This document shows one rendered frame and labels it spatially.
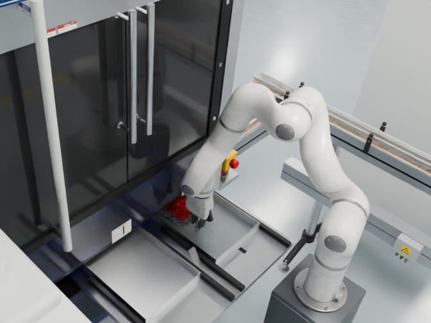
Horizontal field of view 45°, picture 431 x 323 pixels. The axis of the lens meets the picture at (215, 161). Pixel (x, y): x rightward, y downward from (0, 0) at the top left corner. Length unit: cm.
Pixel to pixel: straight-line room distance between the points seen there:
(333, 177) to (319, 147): 10
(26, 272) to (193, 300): 91
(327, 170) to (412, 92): 159
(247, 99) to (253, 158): 229
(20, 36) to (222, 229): 114
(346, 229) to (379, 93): 167
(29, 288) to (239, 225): 121
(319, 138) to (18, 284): 93
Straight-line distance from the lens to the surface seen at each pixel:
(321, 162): 154
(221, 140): 163
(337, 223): 160
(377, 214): 279
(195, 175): 168
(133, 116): 146
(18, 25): 120
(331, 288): 186
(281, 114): 143
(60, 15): 125
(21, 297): 99
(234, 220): 208
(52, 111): 124
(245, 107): 153
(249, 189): 354
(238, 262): 194
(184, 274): 188
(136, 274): 188
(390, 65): 307
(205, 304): 182
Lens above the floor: 237
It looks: 40 degrees down
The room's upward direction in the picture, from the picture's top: 7 degrees clockwise
